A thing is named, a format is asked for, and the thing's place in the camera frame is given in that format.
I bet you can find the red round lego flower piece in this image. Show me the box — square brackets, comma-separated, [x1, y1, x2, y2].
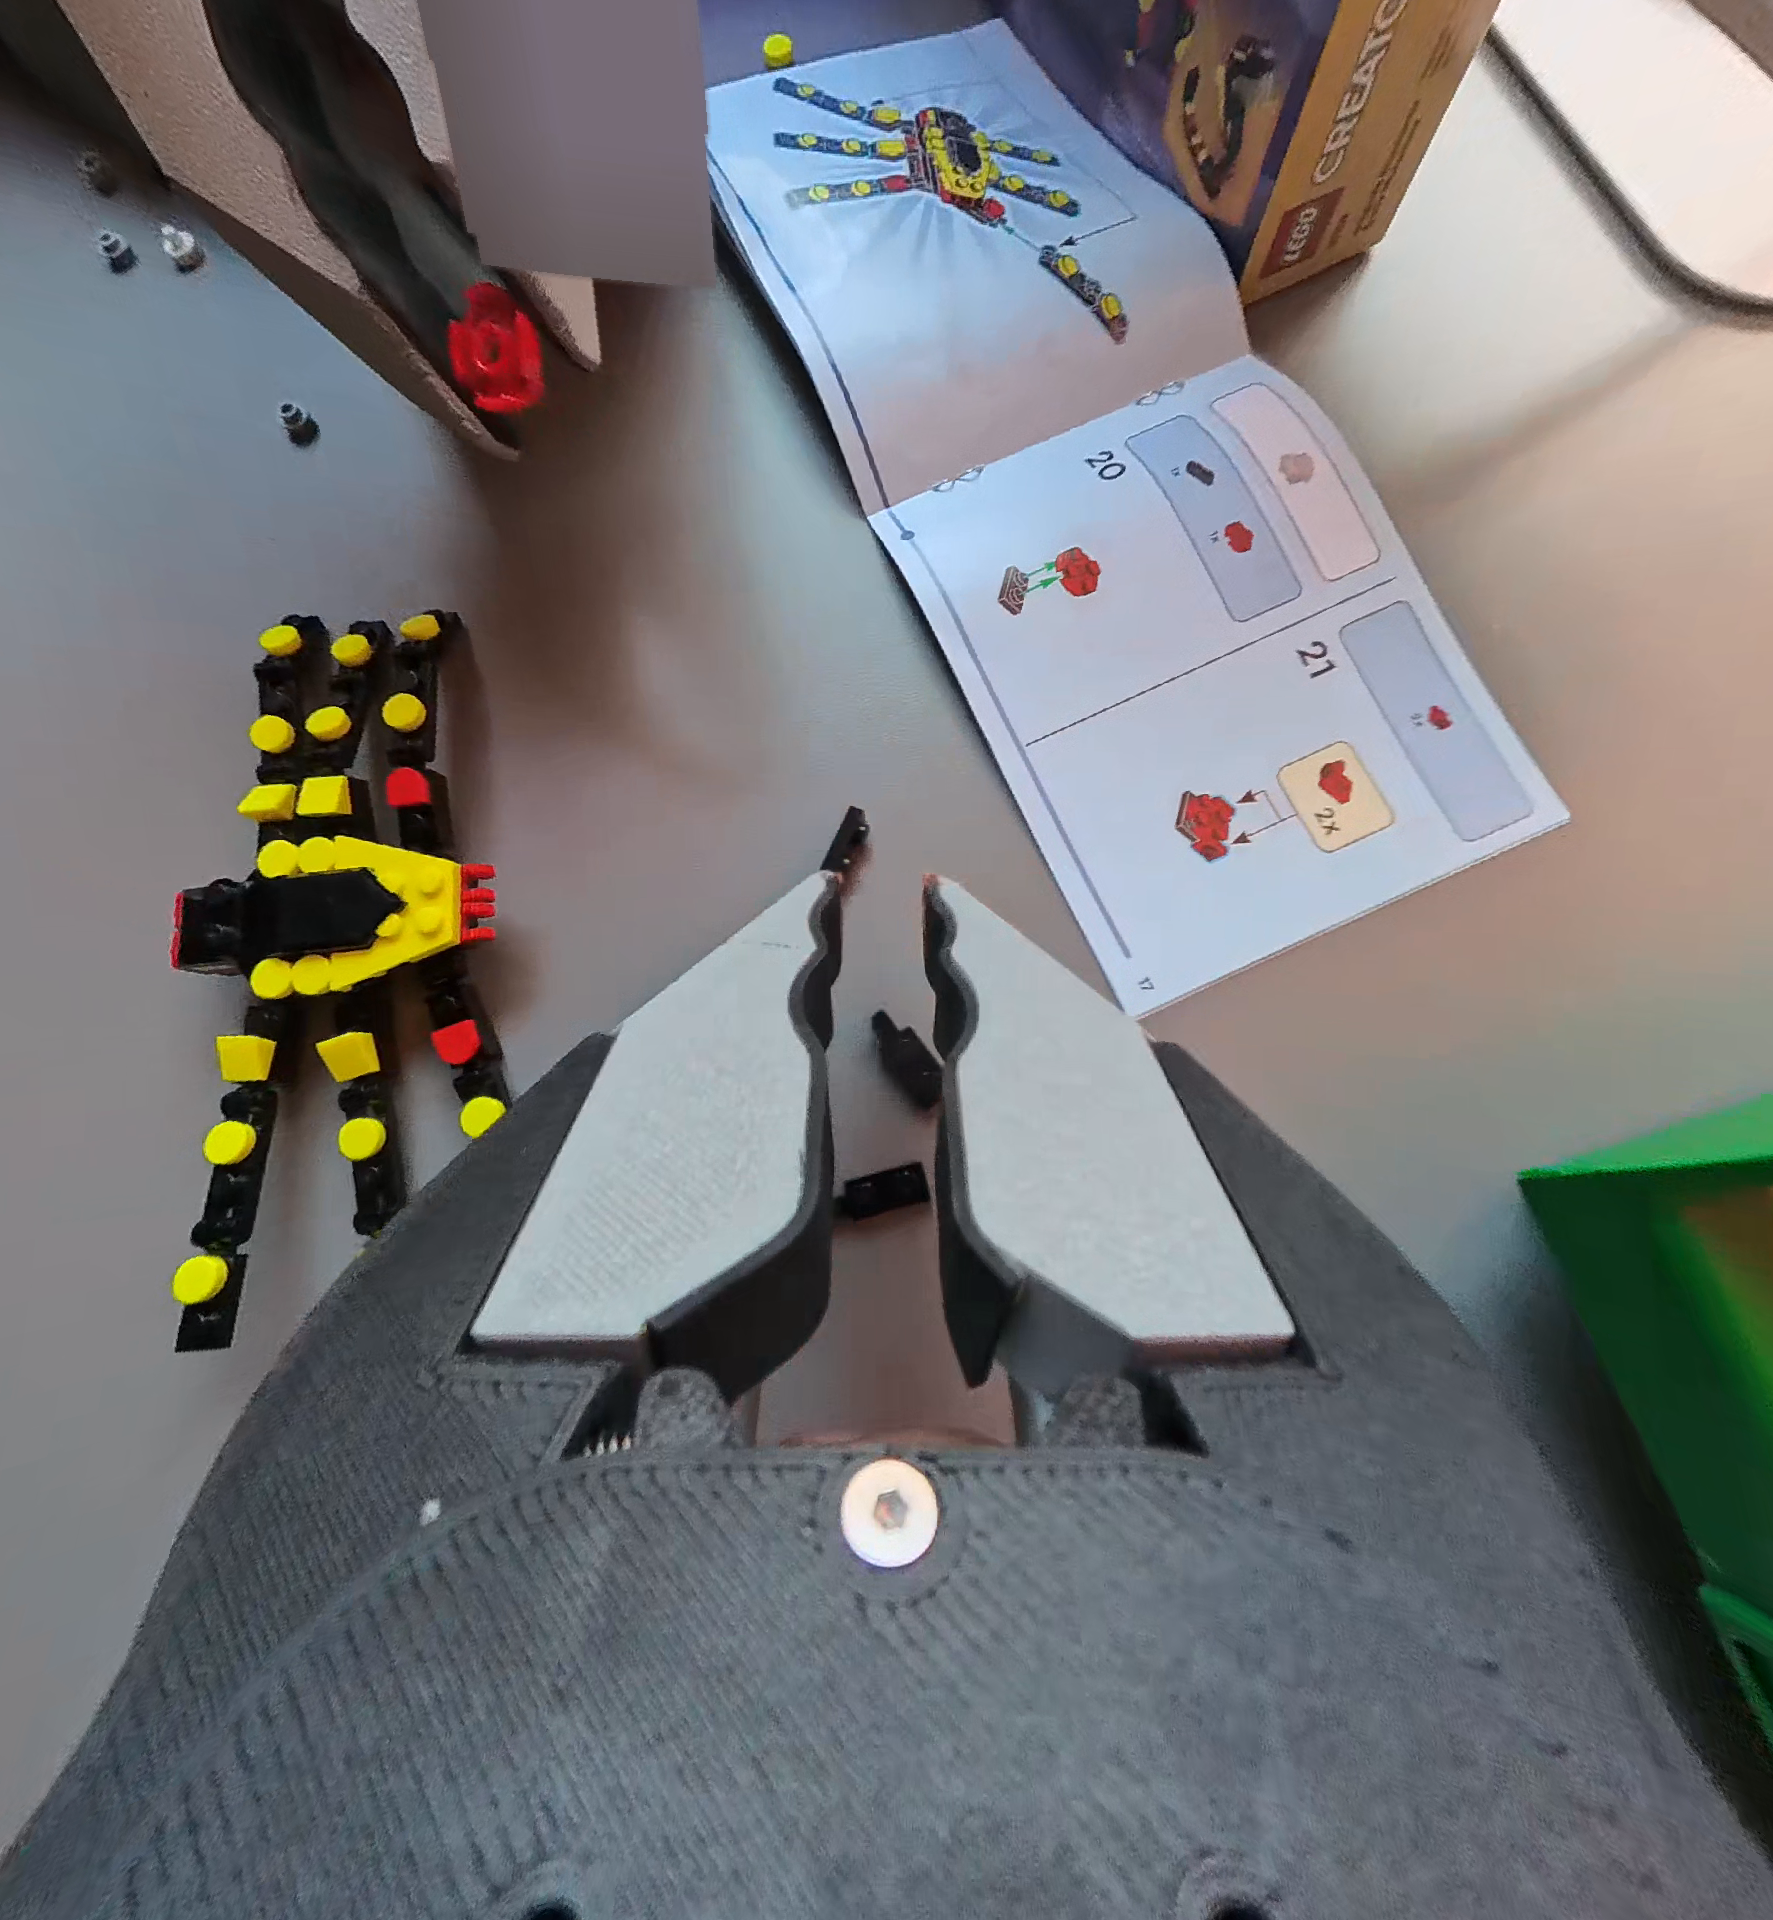
[447, 282, 546, 415]

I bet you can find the lego set cardboard box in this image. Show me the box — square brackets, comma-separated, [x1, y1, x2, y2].
[1000, 0, 1503, 308]

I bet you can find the pale grey rounded stand base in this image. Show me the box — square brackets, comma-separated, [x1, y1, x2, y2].
[1486, 0, 1773, 317]

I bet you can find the black and yellow lego spider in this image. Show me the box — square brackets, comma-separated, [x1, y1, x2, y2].
[170, 607, 513, 1355]

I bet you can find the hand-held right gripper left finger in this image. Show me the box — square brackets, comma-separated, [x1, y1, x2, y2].
[470, 871, 844, 1399]

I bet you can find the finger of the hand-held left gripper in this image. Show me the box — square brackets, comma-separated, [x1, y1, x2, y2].
[346, 0, 603, 373]
[54, 0, 523, 460]

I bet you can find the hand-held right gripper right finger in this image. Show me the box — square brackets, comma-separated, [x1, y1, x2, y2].
[921, 874, 1299, 1408]

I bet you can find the lego instruction booklet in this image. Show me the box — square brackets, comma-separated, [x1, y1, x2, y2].
[704, 18, 1574, 1020]

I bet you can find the green plastic bin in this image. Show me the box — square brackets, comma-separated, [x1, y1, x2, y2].
[1516, 1073, 1773, 1863]

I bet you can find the black lego joint piece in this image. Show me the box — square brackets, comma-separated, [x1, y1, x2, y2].
[870, 1009, 947, 1109]

